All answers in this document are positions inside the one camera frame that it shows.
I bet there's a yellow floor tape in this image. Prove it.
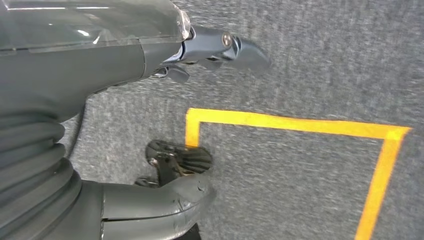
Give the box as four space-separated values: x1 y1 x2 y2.
184 107 412 240

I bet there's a black robot foot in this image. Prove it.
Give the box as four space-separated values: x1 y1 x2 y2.
135 139 214 189

